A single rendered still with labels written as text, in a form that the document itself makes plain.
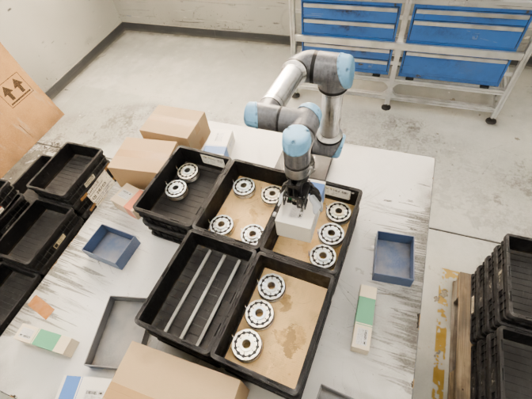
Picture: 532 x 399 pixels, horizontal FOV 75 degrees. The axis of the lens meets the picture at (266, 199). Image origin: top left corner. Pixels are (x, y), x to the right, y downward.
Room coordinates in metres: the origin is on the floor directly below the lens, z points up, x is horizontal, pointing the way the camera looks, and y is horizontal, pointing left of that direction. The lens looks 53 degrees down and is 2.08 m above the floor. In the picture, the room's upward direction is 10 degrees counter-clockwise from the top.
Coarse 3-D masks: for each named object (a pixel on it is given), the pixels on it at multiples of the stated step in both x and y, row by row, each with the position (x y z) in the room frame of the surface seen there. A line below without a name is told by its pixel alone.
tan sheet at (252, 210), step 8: (240, 176) 1.11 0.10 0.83; (256, 184) 1.03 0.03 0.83; (264, 184) 1.03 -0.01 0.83; (272, 184) 1.02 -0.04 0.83; (232, 192) 1.01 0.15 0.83; (256, 192) 0.99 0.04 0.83; (232, 200) 0.97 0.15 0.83; (240, 200) 0.96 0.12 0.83; (248, 200) 0.95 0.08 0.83; (256, 200) 0.94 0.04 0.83; (224, 208) 0.93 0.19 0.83; (232, 208) 0.92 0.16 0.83; (240, 208) 0.92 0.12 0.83; (248, 208) 0.91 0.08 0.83; (256, 208) 0.90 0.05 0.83; (264, 208) 0.89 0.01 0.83; (272, 208) 0.89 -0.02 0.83; (232, 216) 0.88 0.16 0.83; (240, 216) 0.87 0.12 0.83; (248, 216) 0.87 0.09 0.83; (256, 216) 0.86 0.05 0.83; (264, 216) 0.85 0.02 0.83; (240, 224) 0.83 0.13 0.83; (248, 224) 0.83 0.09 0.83; (264, 224) 0.81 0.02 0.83; (240, 232) 0.79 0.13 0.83; (240, 240) 0.75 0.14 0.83
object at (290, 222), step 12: (312, 180) 0.76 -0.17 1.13; (324, 192) 0.73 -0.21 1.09; (288, 204) 0.68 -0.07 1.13; (276, 216) 0.64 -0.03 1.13; (288, 216) 0.63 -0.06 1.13; (300, 216) 0.62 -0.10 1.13; (312, 216) 0.61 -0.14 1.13; (276, 228) 0.62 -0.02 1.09; (288, 228) 0.60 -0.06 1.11; (300, 228) 0.58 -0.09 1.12; (312, 228) 0.58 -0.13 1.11; (300, 240) 0.58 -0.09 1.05
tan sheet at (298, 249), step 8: (328, 200) 0.88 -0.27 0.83; (352, 208) 0.81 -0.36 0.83; (320, 216) 0.80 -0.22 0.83; (320, 224) 0.76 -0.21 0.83; (344, 232) 0.71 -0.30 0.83; (280, 240) 0.72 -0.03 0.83; (288, 240) 0.71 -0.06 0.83; (296, 240) 0.71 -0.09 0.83; (312, 240) 0.70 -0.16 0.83; (280, 248) 0.68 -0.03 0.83; (288, 248) 0.68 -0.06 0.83; (296, 248) 0.67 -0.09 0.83; (304, 248) 0.67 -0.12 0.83; (312, 248) 0.66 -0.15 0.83; (336, 248) 0.64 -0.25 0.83; (296, 256) 0.63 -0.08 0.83; (304, 256) 0.63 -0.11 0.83; (320, 256) 0.62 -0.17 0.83; (336, 256) 0.60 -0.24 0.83
